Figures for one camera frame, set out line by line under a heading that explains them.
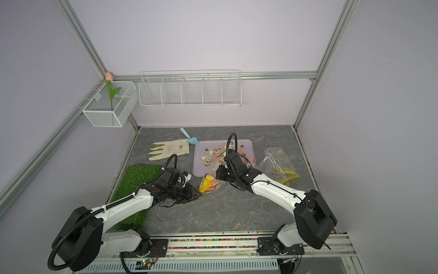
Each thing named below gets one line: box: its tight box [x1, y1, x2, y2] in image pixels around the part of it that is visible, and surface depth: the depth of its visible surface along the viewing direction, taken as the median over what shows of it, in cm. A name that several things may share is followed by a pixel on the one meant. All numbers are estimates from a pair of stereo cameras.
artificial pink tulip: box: [105, 71, 122, 112], surface depth 92 cm
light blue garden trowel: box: [180, 127, 200, 145], surface depth 115 cm
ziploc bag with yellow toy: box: [198, 165, 222, 195], surface depth 86 cm
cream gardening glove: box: [148, 138, 190, 161], surface depth 111 cm
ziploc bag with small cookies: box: [262, 146, 300, 187], surface depth 93 cm
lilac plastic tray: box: [192, 139, 257, 178], surface depth 107 cm
